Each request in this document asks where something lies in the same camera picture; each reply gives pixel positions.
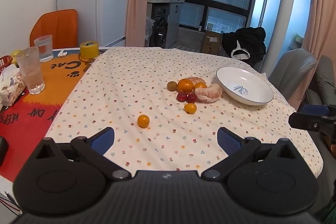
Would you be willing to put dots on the cardboard box on floor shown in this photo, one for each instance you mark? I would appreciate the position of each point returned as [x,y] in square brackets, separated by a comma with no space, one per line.
[212,43]

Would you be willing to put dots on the orange cat placemat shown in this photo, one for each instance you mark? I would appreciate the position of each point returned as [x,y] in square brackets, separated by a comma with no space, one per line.
[25,123]

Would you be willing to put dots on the white pillar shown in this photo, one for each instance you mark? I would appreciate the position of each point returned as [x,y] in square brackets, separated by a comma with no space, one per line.
[278,36]

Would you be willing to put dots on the floral white tablecloth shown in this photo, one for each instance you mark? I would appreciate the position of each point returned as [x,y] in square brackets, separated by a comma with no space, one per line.
[126,82]

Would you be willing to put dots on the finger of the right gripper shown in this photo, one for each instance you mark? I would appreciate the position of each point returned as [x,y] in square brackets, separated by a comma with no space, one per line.
[316,118]

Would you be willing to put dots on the kitchen counter cabinet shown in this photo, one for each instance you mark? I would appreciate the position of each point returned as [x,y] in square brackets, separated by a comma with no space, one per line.
[173,24]

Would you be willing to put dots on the grey chair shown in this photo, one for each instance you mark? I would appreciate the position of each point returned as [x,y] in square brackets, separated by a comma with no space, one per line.
[290,71]

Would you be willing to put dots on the brown kiwi berry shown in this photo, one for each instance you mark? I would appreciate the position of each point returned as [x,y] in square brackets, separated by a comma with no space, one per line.
[172,86]

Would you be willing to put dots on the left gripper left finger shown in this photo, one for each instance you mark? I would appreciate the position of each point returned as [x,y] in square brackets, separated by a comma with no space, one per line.
[91,151]

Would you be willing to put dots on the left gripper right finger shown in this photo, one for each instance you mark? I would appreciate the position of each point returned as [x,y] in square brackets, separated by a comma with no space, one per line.
[240,151]

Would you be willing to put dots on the pink curtain right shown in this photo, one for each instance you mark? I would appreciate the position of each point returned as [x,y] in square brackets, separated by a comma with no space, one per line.
[319,38]

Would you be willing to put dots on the frosted tall glass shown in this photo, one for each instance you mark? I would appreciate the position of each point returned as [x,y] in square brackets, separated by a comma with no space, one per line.
[30,68]

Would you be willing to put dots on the large orange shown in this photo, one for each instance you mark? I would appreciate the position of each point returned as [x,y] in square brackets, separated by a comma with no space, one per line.
[185,86]

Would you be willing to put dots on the tissue pack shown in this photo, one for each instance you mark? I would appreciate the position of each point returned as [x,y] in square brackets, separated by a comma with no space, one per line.
[12,85]

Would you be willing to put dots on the red basket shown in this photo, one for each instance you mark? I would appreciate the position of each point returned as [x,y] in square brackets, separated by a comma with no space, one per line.
[5,61]

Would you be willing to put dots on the white blue-rimmed plate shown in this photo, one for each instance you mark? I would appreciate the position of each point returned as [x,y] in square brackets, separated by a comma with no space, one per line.
[244,87]

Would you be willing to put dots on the peeled pomelo segment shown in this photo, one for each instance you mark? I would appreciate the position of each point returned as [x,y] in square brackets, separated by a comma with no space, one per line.
[196,80]
[210,94]

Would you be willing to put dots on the orange chair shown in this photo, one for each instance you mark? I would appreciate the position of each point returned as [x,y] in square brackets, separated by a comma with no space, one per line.
[62,25]

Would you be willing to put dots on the clear drinking glass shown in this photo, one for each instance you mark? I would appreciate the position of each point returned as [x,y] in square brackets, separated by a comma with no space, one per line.
[45,47]

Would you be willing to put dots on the black jacket on chair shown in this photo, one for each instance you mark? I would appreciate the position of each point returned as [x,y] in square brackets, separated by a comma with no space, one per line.
[247,41]

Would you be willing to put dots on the yellow tape roll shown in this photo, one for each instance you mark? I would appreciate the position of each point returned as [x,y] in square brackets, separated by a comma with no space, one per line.
[89,50]

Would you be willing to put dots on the small kumquat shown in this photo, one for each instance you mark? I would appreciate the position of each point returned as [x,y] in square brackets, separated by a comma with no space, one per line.
[190,108]
[143,121]

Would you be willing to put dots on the red small fruit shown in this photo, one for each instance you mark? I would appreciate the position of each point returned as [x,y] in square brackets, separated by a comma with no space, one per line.
[182,97]
[191,98]

